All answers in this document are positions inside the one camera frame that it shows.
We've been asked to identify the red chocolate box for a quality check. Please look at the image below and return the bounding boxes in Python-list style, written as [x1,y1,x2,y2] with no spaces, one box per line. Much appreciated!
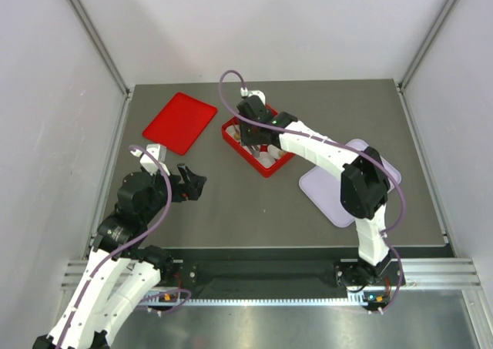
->
[221,117,294,178]

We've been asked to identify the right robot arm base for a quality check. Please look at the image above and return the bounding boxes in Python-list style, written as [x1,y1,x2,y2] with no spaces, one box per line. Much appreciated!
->
[334,254,405,293]

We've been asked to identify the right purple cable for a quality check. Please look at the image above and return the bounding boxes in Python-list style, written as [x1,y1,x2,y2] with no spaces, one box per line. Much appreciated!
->
[219,70,407,314]

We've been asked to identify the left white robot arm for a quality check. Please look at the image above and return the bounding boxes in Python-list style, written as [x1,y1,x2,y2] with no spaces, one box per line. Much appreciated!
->
[33,164,206,348]

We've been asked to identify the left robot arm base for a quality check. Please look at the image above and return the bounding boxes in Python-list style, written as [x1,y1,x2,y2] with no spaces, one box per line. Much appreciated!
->
[130,246,198,288]

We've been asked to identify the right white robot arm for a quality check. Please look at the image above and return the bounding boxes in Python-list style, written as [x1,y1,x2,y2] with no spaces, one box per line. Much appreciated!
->
[236,93,390,284]

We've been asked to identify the metal serving tongs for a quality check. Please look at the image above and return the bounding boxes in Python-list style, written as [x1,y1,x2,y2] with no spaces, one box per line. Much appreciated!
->
[249,145,261,158]

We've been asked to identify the red box lid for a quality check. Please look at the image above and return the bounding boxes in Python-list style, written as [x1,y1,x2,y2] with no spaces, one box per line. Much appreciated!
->
[143,92,218,156]

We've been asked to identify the white paper cup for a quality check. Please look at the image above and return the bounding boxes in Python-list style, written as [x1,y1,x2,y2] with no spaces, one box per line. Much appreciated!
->
[257,152,276,168]
[225,125,241,142]
[267,145,283,160]

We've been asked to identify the aluminium cable duct rail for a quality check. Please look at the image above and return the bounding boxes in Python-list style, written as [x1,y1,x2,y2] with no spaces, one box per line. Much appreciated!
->
[61,259,482,307]

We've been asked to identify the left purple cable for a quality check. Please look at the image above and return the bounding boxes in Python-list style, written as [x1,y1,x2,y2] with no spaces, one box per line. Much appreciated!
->
[55,145,192,348]

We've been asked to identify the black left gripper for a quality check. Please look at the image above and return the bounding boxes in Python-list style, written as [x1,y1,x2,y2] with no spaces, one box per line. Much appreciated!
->
[143,163,206,222]

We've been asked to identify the purple cable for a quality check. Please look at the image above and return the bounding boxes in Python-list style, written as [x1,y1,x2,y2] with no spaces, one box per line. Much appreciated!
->
[55,145,192,348]
[219,70,407,314]

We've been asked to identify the lavender tray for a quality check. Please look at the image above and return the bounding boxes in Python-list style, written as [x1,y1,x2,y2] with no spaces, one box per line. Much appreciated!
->
[299,139,401,229]

